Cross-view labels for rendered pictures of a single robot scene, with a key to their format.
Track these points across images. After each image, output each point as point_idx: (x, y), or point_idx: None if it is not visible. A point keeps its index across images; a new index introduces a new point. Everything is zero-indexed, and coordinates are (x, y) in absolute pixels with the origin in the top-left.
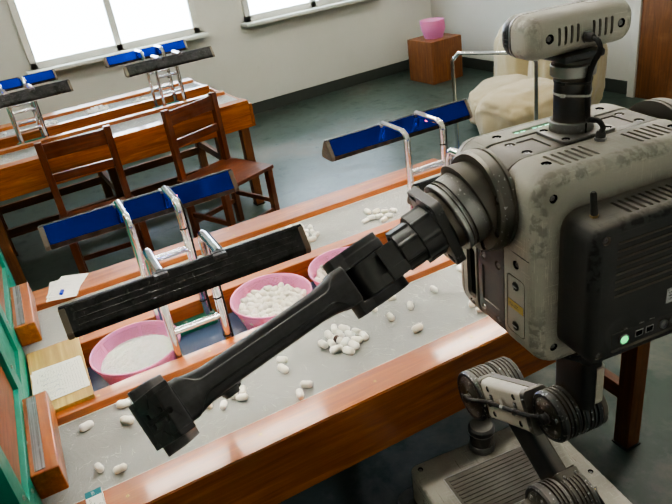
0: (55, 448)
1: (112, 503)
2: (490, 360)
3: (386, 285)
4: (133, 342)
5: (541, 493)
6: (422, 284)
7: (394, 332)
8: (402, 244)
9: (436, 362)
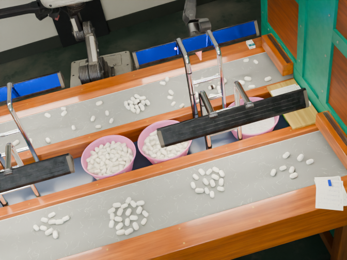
0: (265, 41)
1: (245, 45)
2: (85, 72)
3: None
4: (257, 132)
5: (101, 59)
6: (75, 136)
7: (110, 106)
8: None
9: (104, 79)
